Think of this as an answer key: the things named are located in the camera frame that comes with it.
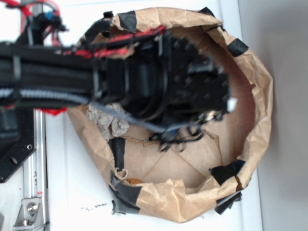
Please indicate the brown paper bag bin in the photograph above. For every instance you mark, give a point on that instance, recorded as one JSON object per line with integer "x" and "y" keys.
{"x": 180, "y": 185}

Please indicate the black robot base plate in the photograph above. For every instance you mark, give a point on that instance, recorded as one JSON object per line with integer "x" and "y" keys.
{"x": 17, "y": 140}

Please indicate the aluminium extrusion rail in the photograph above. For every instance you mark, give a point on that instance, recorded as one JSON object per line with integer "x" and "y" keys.
{"x": 35, "y": 170}

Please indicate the brown woven shell object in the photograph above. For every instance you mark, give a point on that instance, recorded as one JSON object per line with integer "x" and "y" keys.
{"x": 134, "y": 181}

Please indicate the crumpled white paper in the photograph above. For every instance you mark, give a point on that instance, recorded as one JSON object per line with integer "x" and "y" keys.
{"x": 109, "y": 125}

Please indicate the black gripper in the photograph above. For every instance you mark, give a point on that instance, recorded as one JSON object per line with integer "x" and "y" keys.
{"x": 199, "y": 88}

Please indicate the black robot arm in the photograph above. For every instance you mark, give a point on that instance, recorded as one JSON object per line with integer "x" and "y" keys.
{"x": 150, "y": 74}

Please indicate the metal corner bracket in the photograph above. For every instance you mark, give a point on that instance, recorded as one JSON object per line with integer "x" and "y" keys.
{"x": 30, "y": 216}

